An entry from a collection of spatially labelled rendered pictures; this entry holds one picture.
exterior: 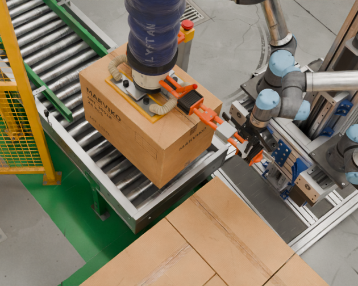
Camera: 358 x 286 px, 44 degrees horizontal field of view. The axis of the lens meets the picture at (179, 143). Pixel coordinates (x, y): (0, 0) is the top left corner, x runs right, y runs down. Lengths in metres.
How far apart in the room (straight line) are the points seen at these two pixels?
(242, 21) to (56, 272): 2.67
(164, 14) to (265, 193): 1.61
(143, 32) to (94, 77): 0.52
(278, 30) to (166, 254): 1.24
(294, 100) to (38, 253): 1.93
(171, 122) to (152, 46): 0.41
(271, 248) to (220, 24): 2.33
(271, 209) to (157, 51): 1.47
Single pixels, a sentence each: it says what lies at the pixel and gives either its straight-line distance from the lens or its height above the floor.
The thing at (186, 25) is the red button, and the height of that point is 1.04.
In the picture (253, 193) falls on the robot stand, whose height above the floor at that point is 0.21.
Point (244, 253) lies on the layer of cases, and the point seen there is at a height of 0.54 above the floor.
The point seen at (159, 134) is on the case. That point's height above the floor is 1.08.
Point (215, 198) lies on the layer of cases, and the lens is 2.52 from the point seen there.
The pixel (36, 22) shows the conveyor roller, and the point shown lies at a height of 0.54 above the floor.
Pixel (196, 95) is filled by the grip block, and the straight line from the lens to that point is 2.00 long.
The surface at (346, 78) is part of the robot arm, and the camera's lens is 1.75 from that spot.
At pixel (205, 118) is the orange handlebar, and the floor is 1.23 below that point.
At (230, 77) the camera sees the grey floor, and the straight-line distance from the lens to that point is 3.76.
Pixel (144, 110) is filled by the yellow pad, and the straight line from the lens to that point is 2.09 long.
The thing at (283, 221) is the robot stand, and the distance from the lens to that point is 2.94.
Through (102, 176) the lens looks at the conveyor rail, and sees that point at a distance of 2.48.
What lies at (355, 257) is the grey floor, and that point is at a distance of 3.27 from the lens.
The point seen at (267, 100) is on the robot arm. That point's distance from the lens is 1.61.
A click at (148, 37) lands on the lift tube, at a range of 1.82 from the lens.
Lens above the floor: 2.79
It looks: 57 degrees down
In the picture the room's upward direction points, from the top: 10 degrees clockwise
